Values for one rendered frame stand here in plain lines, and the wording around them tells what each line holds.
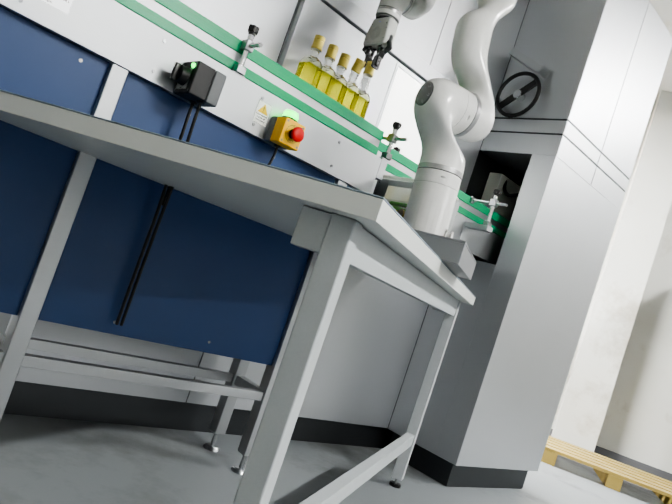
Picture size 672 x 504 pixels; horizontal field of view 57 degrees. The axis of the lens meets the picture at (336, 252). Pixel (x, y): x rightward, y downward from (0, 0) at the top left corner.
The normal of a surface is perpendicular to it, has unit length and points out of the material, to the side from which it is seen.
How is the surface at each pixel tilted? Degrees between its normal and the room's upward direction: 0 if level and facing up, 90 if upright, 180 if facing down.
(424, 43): 90
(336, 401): 90
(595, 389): 90
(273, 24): 90
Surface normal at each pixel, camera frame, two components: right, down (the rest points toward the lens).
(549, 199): 0.65, 0.18
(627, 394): -0.29, -0.15
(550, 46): -0.68, -0.27
